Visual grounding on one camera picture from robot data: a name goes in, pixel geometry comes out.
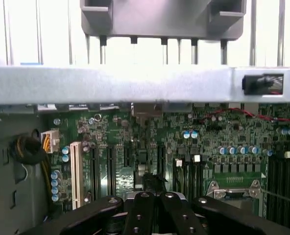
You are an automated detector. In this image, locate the CPU socket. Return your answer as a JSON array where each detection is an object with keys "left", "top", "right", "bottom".
[{"left": 207, "top": 180, "right": 268, "bottom": 216}]

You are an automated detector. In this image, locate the red black twisted wire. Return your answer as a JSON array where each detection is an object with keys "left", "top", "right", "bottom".
[{"left": 198, "top": 107, "right": 290, "bottom": 123}]

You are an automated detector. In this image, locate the long black expansion slot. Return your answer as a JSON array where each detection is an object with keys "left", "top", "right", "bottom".
[
  {"left": 89, "top": 146, "right": 99, "bottom": 199},
  {"left": 106, "top": 146, "right": 117, "bottom": 195}
]

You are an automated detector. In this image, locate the thin metal locking lever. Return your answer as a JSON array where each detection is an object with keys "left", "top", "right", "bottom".
[{"left": 260, "top": 190, "right": 290, "bottom": 204}]

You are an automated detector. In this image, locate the black sleeved cable bundle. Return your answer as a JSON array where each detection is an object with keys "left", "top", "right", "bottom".
[{"left": 9, "top": 136, "right": 46, "bottom": 165}]

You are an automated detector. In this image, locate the white power connector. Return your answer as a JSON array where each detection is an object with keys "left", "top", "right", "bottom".
[{"left": 40, "top": 129, "right": 60, "bottom": 154}]

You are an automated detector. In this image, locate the black open PC case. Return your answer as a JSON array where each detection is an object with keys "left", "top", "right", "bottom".
[{"left": 0, "top": 65, "right": 290, "bottom": 235}]

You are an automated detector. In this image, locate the graphics card expansion slot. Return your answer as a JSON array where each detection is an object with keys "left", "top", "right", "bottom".
[{"left": 156, "top": 145, "right": 167, "bottom": 177}]

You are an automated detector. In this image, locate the grey plastic parts rack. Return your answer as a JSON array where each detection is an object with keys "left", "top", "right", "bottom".
[{"left": 80, "top": 0, "right": 245, "bottom": 43}]

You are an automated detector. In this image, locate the green motherboard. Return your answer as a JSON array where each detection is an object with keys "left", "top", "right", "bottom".
[{"left": 38, "top": 102, "right": 290, "bottom": 222}]

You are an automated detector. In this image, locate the black RAM slot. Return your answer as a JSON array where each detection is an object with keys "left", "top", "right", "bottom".
[
  {"left": 193, "top": 155, "right": 201, "bottom": 196},
  {"left": 201, "top": 158, "right": 209, "bottom": 194},
  {"left": 185, "top": 158, "right": 193, "bottom": 196}
]

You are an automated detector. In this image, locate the yellow black wire bundle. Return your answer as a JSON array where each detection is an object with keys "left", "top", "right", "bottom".
[{"left": 40, "top": 155, "right": 53, "bottom": 213}]

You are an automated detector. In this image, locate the white PCI expansion slot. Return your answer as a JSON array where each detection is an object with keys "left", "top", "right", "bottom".
[{"left": 70, "top": 141, "right": 84, "bottom": 211}]

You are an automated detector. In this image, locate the black intrusion switch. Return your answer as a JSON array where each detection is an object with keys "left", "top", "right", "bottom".
[{"left": 242, "top": 73, "right": 285, "bottom": 96}]

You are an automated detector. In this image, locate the short black expansion slot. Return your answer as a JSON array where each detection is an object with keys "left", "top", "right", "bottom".
[{"left": 123, "top": 146, "right": 133, "bottom": 170}]

